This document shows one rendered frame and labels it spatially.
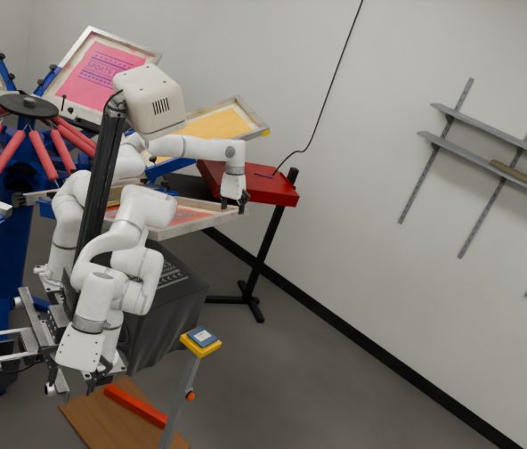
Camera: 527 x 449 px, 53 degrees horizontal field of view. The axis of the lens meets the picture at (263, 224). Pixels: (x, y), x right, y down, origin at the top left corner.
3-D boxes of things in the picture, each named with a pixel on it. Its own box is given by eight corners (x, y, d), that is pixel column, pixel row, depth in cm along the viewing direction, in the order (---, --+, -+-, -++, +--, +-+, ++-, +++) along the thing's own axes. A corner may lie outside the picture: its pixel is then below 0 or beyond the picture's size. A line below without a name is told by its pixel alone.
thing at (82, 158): (118, 192, 321) (123, 175, 316) (-11, 214, 259) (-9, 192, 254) (43, 134, 357) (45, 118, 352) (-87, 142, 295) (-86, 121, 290)
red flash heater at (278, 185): (271, 179, 403) (276, 165, 398) (295, 209, 367) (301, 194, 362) (194, 167, 375) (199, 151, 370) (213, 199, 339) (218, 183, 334)
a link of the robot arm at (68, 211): (55, 251, 189) (62, 213, 182) (47, 231, 198) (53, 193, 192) (83, 250, 195) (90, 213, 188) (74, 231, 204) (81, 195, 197)
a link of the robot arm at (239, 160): (215, 140, 202) (204, 136, 209) (214, 167, 205) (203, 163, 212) (249, 140, 210) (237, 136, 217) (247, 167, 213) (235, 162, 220)
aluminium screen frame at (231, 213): (249, 216, 252) (249, 208, 251) (158, 241, 206) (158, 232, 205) (137, 196, 297) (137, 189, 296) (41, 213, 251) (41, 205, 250)
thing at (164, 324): (190, 348, 284) (212, 284, 265) (123, 384, 248) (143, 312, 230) (186, 345, 285) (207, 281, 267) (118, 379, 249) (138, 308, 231)
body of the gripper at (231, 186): (219, 168, 214) (217, 196, 217) (239, 173, 208) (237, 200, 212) (231, 167, 220) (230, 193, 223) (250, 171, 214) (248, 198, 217)
